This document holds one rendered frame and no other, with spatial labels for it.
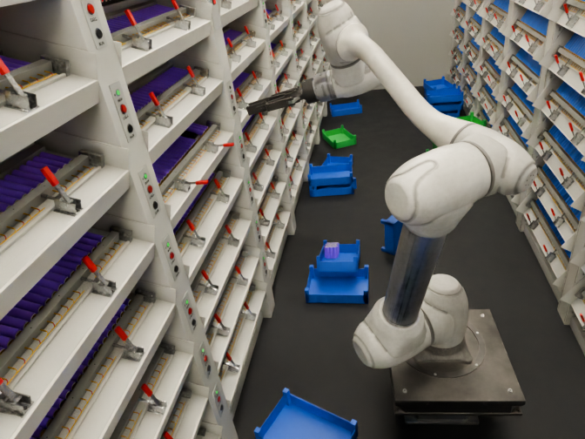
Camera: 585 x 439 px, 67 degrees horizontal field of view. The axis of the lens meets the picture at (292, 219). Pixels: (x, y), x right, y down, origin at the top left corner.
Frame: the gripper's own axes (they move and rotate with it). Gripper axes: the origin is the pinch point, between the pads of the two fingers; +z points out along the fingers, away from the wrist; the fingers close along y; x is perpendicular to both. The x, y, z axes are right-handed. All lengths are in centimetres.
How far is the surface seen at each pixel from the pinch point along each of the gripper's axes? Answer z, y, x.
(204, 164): 17.0, 19.2, 7.8
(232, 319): 28, 29, 64
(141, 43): 9.1, 36.9, -31.0
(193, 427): 28, 71, 64
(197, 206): 25.5, 20.5, 21.0
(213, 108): 18.9, -8.7, -1.7
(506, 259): -77, -54, 123
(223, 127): 18.3, -8.4, 5.8
